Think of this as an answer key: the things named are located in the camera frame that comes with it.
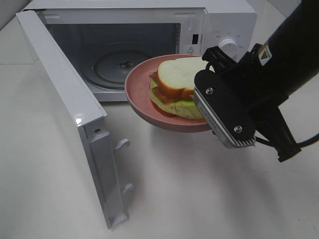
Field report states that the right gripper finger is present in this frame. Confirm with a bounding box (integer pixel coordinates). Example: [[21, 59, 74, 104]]
[[254, 108, 301, 162], [201, 46, 238, 75]]

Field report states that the white microwave oven body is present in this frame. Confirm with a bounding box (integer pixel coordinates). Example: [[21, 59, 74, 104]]
[[21, 0, 257, 102]]

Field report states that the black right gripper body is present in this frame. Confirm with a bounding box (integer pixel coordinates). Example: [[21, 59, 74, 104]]
[[219, 51, 287, 129]]

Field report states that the upper white power knob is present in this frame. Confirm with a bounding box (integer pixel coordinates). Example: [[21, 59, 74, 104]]
[[218, 37, 238, 58]]

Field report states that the glass microwave turntable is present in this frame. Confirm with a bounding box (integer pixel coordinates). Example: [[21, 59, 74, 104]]
[[83, 50, 150, 90]]

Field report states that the white microwave door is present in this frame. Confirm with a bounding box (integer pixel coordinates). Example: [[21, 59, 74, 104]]
[[16, 10, 127, 229]]

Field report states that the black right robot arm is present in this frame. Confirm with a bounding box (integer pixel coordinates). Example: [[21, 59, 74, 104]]
[[194, 0, 319, 162]]

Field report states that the pink round plate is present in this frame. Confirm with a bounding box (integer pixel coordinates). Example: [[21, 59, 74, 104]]
[[125, 54, 211, 132]]

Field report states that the toast sandwich with filling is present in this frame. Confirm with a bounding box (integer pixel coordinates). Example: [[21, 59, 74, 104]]
[[149, 57, 207, 120]]

